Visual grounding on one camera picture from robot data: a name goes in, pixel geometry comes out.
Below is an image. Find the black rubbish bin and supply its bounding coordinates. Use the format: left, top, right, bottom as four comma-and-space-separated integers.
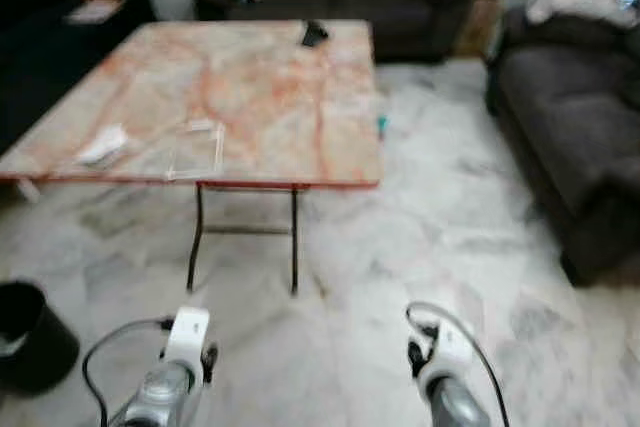
0, 281, 81, 395

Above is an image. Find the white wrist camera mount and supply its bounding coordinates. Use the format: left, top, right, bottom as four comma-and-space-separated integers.
416, 321, 477, 390
162, 306, 214, 370

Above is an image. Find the white crumpled tissue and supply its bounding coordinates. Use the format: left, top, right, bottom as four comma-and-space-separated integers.
77, 125, 129, 168

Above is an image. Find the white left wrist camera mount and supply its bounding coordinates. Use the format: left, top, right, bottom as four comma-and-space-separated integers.
162, 306, 214, 370

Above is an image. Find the black metal table leg frame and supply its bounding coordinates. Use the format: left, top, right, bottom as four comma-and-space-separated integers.
186, 183, 302, 296

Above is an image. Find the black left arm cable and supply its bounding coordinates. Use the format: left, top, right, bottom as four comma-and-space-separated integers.
81, 316, 177, 427

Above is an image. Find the dark grey armchair sofa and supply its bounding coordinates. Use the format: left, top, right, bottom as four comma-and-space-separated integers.
485, 0, 640, 287

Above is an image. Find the pink marble folding table top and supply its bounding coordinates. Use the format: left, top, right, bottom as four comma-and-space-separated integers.
0, 19, 387, 191

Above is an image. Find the white paper sheet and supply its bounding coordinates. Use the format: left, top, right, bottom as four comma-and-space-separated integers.
66, 1, 124, 26

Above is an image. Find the dark low cabinet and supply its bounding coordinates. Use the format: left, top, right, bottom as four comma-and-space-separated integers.
0, 0, 158, 153

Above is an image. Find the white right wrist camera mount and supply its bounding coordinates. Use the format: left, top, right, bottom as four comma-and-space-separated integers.
416, 321, 477, 390

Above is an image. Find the small white tag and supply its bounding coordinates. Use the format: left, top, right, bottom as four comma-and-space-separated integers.
14, 178, 42, 205

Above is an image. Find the small black object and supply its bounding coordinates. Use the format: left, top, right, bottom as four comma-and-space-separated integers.
301, 20, 329, 48

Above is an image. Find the dark long sofa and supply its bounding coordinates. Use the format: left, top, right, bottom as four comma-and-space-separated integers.
192, 0, 483, 62

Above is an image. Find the wooden side table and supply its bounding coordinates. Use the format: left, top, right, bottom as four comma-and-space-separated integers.
454, 0, 503, 58

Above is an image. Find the clear plastic wrapper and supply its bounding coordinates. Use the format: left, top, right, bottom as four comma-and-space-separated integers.
166, 120, 226, 181

